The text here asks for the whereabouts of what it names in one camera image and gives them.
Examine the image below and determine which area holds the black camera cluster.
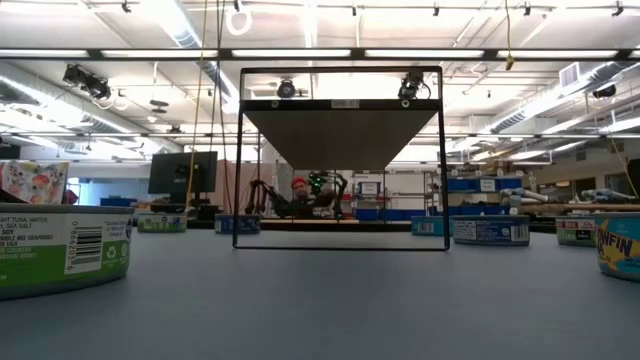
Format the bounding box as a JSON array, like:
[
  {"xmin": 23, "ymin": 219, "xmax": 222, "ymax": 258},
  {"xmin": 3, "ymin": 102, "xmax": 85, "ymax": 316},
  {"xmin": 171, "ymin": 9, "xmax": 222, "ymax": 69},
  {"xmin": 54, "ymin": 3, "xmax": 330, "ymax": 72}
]
[{"xmin": 61, "ymin": 63, "xmax": 114, "ymax": 101}]

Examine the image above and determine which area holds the yellow cord with plug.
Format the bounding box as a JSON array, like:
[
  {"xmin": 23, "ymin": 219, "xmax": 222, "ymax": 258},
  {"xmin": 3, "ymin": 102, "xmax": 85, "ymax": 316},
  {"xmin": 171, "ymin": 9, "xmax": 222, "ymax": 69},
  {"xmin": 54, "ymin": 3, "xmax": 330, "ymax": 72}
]
[{"xmin": 503, "ymin": 0, "xmax": 516, "ymax": 72}]

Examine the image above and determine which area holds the blue table mat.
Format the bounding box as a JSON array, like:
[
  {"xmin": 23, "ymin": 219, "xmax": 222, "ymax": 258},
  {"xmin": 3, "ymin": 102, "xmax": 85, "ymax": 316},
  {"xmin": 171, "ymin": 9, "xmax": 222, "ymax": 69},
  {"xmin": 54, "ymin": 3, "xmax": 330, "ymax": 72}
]
[{"xmin": 0, "ymin": 230, "xmax": 640, "ymax": 360}]

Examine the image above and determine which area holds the black camera with cable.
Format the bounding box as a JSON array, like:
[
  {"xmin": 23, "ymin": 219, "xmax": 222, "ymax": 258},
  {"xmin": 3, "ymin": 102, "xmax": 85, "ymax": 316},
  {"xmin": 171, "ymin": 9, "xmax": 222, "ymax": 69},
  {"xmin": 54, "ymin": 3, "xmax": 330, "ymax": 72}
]
[{"xmin": 397, "ymin": 69, "xmax": 432, "ymax": 100}]

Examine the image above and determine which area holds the round black camera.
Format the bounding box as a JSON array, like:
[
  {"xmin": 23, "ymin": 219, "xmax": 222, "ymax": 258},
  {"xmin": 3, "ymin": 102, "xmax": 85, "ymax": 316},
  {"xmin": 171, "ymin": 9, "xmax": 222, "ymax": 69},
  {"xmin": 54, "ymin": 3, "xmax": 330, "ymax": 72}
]
[{"xmin": 276, "ymin": 77, "xmax": 297, "ymax": 100}]

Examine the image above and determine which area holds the white hanging ring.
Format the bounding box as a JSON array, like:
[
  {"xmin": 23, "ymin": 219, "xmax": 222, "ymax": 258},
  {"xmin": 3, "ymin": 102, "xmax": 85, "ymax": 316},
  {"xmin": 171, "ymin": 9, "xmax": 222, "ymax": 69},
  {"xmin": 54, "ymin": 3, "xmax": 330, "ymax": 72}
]
[{"xmin": 224, "ymin": 3, "xmax": 254, "ymax": 37}]

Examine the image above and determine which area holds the teal label tuna can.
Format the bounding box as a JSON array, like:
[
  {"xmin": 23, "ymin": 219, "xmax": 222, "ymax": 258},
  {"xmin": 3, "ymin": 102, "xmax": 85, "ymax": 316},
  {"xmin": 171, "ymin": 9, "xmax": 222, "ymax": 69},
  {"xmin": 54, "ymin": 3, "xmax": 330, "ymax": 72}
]
[
  {"xmin": 593, "ymin": 212, "xmax": 640, "ymax": 283},
  {"xmin": 410, "ymin": 215, "xmax": 454, "ymax": 237}
]

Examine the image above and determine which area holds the black table frame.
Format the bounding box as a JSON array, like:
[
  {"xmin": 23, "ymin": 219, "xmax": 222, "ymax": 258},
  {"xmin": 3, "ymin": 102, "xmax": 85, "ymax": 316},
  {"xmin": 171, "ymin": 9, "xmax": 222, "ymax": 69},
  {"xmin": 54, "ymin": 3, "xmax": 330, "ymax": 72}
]
[{"xmin": 259, "ymin": 218, "xmax": 414, "ymax": 233}]

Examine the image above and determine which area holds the person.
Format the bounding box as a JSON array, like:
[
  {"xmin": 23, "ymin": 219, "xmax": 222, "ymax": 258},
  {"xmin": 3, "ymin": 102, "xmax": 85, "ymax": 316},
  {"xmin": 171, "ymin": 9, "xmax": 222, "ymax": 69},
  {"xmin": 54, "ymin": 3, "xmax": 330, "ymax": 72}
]
[{"xmin": 287, "ymin": 175, "xmax": 337, "ymax": 220}]

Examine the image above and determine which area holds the wooden workbench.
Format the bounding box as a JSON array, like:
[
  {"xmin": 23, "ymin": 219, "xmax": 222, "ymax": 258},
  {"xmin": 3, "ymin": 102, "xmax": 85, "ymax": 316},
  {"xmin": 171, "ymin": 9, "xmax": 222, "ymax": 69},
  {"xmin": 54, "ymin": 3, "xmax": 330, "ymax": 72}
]
[{"xmin": 517, "ymin": 202, "xmax": 640, "ymax": 215}]

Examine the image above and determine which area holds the black-framed wooden shelf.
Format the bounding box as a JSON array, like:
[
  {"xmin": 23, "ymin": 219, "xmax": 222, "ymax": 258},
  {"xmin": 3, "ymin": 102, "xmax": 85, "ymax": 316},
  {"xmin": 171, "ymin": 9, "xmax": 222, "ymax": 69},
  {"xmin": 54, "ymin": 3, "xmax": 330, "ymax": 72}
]
[{"xmin": 232, "ymin": 65, "xmax": 451, "ymax": 252}]

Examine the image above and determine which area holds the black beam with light panels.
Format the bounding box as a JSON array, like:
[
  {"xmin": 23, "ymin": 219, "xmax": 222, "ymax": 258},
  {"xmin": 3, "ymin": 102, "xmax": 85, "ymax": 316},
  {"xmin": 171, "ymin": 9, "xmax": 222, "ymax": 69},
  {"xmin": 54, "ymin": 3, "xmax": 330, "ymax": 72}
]
[{"xmin": 0, "ymin": 47, "xmax": 640, "ymax": 63}]

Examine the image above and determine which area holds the floral picture board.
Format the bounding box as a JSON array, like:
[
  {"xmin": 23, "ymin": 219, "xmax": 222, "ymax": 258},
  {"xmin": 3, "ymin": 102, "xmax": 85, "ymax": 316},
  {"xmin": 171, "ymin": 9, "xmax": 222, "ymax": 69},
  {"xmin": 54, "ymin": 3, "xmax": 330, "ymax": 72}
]
[{"xmin": 0, "ymin": 159, "xmax": 71, "ymax": 206}]

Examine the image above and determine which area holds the blue label tuna can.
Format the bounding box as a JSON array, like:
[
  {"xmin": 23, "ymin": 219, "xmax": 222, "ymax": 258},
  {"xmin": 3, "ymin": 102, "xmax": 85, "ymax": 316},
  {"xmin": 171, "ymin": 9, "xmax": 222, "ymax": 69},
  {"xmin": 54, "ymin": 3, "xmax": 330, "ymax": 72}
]
[
  {"xmin": 214, "ymin": 214, "xmax": 262, "ymax": 236},
  {"xmin": 452, "ymin": 214, "xmax": 531, "ymax": 247}
]

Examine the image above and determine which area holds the green label tuna can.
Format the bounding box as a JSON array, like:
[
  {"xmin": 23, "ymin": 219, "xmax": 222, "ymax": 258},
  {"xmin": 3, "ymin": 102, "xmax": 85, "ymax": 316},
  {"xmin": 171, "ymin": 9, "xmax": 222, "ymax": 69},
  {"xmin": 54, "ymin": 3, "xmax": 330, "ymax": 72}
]
[
  {"xmin": 555, "ymin": 215, "xmax": 599, "ymax": 248},
  {"xmin": 135, "ymin": 212, "xmax": 189, "ymax": 234},
  {"xmin": 0, "ymin": 203, "xmax": 135, "ymax": 302}
]

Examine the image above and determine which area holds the black computer monitor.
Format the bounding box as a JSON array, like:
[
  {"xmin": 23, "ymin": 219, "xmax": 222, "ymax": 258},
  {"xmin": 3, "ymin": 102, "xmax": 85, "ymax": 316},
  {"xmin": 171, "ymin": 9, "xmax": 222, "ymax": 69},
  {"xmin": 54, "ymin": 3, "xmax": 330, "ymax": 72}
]
[{"xmin": 147, "ymin": 151, "xmax": 220, "ymax": 211}]

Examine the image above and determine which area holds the black hanging cable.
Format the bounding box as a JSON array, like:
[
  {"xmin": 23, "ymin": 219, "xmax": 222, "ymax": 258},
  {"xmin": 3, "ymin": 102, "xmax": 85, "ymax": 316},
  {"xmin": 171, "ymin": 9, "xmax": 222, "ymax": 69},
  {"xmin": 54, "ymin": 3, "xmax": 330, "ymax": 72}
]
[{"xmin": 214, "ymin": 0, "xmax": 230, "ymax": 212}]

